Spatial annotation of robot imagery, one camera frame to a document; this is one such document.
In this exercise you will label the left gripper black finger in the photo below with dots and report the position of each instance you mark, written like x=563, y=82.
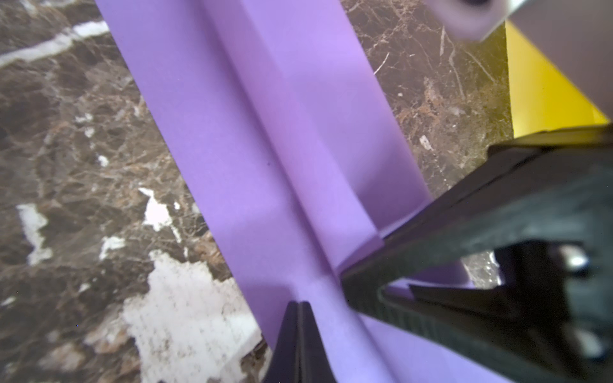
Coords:
x=299, y=355

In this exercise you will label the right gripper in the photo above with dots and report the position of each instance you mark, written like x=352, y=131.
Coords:
x=543, y=205

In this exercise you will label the yellow paper sheet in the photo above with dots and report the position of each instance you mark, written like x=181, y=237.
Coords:
x=541, y=97

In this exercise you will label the purple paper sheet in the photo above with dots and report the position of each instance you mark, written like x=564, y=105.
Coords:
x=288, y=144

